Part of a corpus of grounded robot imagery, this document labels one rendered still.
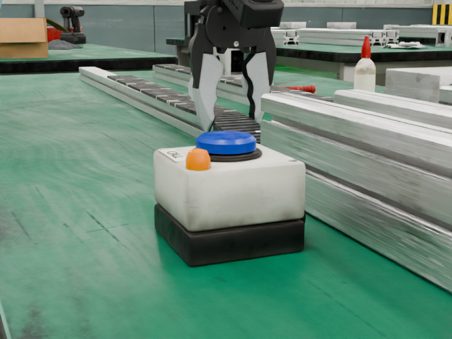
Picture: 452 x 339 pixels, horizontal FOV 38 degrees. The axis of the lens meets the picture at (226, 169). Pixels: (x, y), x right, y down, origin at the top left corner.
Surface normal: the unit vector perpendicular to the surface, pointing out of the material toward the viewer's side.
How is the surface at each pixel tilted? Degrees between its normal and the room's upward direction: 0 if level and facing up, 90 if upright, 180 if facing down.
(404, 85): 90
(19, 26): 63
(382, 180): 90
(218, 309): 0
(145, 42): 90
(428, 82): 90
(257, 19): 118
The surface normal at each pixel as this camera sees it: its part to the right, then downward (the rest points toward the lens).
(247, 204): 0.37, 0.21
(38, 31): 0.36, -0.16
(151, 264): 0.00, -0.97
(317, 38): -0.91, 0.09
